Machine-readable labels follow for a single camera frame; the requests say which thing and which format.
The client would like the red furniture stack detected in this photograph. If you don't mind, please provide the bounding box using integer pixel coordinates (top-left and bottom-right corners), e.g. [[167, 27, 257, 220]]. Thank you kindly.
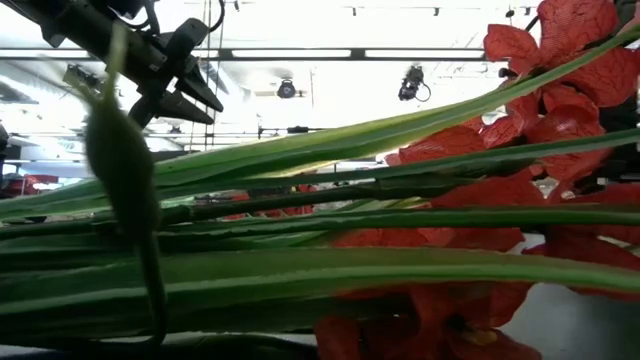
[[0, 172, 60, 199]]

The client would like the black hanging camera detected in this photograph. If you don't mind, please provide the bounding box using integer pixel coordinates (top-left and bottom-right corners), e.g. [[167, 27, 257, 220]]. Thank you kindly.
[[276, 78, 298, 100], [62, 63, 104, 94], [397, 64, 432, 103]]

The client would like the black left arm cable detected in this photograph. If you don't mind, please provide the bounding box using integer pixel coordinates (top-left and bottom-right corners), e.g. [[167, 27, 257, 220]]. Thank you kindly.
[[119, 0, 226, 37]]

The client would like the black rig crossbar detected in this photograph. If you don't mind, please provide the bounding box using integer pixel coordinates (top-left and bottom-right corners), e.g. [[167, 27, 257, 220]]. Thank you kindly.
[[0, 46, 494, 63]]

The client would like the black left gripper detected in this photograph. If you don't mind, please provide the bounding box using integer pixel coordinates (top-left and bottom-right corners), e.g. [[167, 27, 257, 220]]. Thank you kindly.
[[127, 45, 225, 129]]

